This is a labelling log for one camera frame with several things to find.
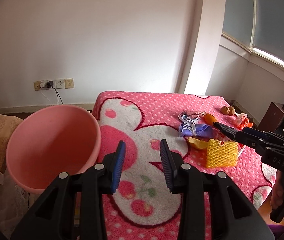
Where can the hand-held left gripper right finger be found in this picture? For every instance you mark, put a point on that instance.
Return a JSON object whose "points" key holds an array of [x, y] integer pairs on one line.
{"points": [[167, 167]]}

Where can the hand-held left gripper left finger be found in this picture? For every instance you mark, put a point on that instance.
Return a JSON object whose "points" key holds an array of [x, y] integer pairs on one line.
{"points": [[118, 166]]}

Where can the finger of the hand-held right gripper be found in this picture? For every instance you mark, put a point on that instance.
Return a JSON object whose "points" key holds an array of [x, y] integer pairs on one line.
{"points": [[253, 131], [225, 130]]}

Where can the curved orange peel strip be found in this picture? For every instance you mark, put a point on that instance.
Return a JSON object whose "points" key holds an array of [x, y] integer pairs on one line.
{"points": [[210, 118]]}

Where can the white red snack packet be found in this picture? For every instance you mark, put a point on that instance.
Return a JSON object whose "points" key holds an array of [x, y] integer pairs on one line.
{"points": [[240, 152]]}

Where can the yellow foam fruit net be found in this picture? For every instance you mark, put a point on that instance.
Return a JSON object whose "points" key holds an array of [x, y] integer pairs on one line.
{"points": [[220, 155]]}

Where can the purple wrapper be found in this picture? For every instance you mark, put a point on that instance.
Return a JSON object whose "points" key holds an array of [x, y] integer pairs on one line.
{"points": [[199, 130]]}

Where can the orange peel piece white pith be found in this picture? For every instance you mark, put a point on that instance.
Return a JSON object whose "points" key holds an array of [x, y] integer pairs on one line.
{"points": [[197, 143]]}

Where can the silver wrapper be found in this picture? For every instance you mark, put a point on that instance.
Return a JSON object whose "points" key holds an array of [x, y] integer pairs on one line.
{"points": [[190, 116]]}

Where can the pink plastic bucket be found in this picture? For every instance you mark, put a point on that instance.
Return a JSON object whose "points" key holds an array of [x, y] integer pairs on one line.
{"points": [[52, 142]]}

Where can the person's right hand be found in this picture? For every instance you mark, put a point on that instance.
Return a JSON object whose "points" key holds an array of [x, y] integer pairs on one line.
{"points": [[277, 195]]}

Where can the orange plastic wrapper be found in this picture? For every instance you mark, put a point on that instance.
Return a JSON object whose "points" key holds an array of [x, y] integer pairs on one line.
{"points": [[242, 120]]}

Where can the brown walnut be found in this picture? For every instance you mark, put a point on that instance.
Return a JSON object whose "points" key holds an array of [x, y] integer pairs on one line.
{"points": [[231, 111], [224, 110]]}

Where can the dark wooden cabinet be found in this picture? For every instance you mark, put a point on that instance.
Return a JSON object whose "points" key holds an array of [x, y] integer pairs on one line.
{"points": [[272, 116]]}

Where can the pink dotted fleece blanket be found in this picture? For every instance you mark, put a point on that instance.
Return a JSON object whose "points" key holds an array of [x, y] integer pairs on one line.
{"points": [[144, 135]]}

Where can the purple clothing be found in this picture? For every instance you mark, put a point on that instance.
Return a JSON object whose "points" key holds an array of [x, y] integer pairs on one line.
{"points": [[278, 232]]}

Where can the black plug-in charger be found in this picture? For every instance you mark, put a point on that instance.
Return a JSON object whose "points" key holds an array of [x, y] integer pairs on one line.
{"points": [[49, 84]]}

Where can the frosted glass window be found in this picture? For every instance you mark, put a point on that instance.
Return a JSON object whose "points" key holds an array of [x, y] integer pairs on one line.
{"points": [[269, 25]]}

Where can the white plug-in charger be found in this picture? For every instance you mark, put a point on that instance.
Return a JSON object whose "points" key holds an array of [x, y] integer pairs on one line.
{"points": [[43, 85]]}

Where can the white lace cloth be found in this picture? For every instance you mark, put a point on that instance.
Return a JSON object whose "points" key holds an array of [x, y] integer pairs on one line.
{"points": [[12, 202]]}

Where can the beige wall switch plate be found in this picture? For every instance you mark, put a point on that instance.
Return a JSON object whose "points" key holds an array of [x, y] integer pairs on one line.
{"points": [[69, 83]]}

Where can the white wall socket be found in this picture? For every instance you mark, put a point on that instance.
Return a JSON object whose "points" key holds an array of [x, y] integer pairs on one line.
{"points": [[60, 83]]}

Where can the yellowed wall socket plate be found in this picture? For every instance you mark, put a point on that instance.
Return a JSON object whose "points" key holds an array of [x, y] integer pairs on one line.
{"points": [[36, 85]]}

